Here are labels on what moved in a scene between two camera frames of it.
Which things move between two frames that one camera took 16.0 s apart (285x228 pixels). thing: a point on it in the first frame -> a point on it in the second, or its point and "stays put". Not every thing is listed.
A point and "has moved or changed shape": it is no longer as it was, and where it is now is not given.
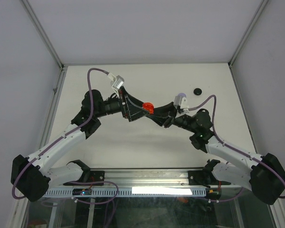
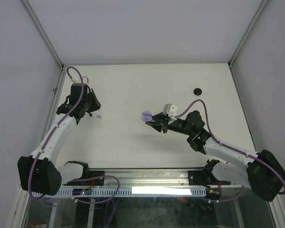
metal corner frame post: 261,7 stays put
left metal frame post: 43,33 stays put
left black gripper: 124,97 -> 97,105
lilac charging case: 182,94 has moved or changed shape
